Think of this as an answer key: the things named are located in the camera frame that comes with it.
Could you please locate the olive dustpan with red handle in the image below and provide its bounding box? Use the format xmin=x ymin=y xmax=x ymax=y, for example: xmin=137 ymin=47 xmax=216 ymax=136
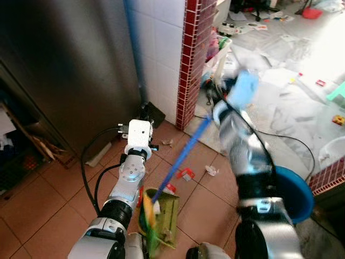
xmin=141 ymin=187 xmax=182 ymax=250

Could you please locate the red litter scrap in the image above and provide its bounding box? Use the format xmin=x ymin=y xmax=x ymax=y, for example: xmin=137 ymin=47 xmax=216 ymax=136
xmin=177 ymin=168 xmax=195 ymax=182

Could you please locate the crumpled white paper scrap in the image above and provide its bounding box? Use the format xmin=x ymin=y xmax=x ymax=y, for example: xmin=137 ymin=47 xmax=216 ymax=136
xmin=204 ymin=165 xmax=220 ymax=177

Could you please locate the stainless steel fridge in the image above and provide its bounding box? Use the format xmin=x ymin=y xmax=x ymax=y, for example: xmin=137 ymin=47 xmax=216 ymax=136
xmin=0 ymin=0 xmax=144 ymax=156

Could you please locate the red plastic tub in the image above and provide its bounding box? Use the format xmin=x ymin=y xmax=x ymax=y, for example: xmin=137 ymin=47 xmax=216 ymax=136
xmin=301 ymin=6 xmax=323 ymax=20

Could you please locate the blue plastic basin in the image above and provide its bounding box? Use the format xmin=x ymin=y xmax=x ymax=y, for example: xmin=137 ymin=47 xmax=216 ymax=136
xmin=274 ymin=166 xmax=315 ymax=225

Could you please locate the dark plastic crate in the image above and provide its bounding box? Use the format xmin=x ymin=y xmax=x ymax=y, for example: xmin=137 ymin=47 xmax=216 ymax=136
xmin=0 ymin=128 xmax=45 ymax=190

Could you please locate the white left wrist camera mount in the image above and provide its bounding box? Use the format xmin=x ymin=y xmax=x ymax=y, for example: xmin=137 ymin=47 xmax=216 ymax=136
xmin=125 ymin=120 xmax=155 ymax=152

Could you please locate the pale right wrist camera mount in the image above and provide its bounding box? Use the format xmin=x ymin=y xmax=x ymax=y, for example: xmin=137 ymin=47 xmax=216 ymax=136
xmin=231 ymin=70 xmax=260 ymax=110

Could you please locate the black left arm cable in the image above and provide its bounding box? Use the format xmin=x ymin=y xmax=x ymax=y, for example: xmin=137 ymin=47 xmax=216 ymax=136
xmin=80 ymin=126 xmax=130 ymax=217

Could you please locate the black floor cable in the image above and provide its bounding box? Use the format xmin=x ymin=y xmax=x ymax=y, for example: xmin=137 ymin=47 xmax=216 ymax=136
xmin=252 ymin=132 xmax=316 ymax=183

